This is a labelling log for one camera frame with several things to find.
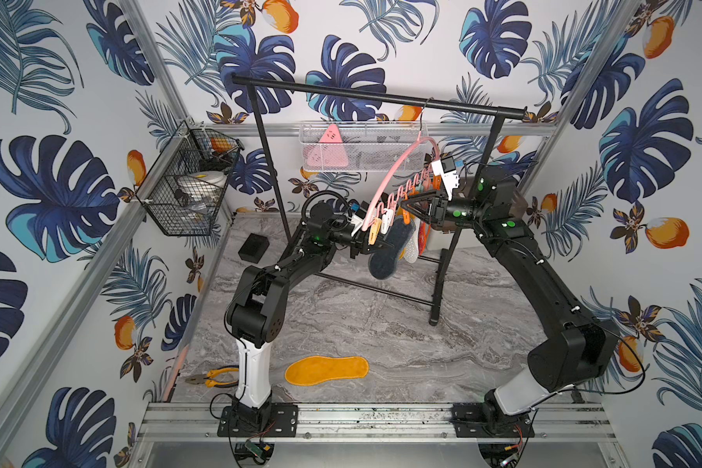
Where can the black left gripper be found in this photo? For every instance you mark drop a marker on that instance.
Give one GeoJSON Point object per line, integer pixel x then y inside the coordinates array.
{"type": "Point", "coordinates": [362, 235]}

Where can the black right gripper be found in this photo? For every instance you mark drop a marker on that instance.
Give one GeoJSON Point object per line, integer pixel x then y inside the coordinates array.
{"type": "Point", "coordinates": [434, 214]}

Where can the dark grey shoe insole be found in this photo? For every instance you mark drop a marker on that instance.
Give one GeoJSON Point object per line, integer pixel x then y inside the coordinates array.
{"type": "Point", "coordinates": [384, 263]}

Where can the orange shoe insole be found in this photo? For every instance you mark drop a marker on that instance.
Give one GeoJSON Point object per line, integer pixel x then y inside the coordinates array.
{"type": "Point", "coordinates": [315, 370]}
{"type": "Point", "coordinates": [406, 234]}

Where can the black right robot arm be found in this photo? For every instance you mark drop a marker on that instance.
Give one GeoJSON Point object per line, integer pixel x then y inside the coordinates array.
{"type": "Point", "coordinates": [579, 346]}

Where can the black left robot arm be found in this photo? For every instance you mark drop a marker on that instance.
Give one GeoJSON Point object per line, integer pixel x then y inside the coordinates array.
{"type": "Point", "coordinates": [257, 311]}

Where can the red shoe insole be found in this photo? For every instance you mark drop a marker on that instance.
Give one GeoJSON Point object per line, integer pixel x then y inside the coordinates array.
{"type": "Point", "coordinates": [423, 233]}

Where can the white shoe insole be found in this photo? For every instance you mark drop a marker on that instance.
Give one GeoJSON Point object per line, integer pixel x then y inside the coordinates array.
{"type": "Point", "coordinates": [417, 242]}

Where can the pink triangle item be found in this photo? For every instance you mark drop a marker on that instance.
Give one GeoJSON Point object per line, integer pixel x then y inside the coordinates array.
{"type": "Point", "coordinates": [328, 153]}

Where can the small black box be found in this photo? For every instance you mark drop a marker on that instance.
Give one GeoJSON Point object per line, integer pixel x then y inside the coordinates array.
{"type": "Point", "coordinates": [254, 248]}

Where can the white bowl in basket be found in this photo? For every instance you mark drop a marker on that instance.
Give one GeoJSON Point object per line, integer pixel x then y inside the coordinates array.
{"type": "Point", "coordinates": [197, 186]}

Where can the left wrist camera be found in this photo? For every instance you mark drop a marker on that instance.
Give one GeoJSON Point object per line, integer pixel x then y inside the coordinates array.
{"type": "Point", "coordinates": [359, 213]}

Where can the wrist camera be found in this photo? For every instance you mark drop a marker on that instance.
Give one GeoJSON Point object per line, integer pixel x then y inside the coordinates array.
{"type": "Point", "coordinates": [447, 169]}
{"type": "Point", "coordinates": [359, 213]}

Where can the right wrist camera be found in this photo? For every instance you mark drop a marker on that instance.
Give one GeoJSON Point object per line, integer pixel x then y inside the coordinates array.
{"type": "Point", "coordinates": [447, 169]}

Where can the clear wall shelf basket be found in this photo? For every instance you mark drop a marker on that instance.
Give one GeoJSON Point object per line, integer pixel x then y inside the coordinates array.
{"type": "Point", "coordinates": [373, 146]}

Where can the black wire basket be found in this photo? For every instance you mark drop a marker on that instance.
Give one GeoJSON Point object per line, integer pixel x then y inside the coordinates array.
{"type": "Point", "coordinates": [189, 150]}

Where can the yellow handled pliers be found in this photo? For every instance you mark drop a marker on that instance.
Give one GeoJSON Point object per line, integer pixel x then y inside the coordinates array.
{"type": "Point", "coordinates": [226, 377]}

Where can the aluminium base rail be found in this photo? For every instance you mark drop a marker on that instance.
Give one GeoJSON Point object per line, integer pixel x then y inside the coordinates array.
{"type": "Point", "coordinates": [398, 423]}

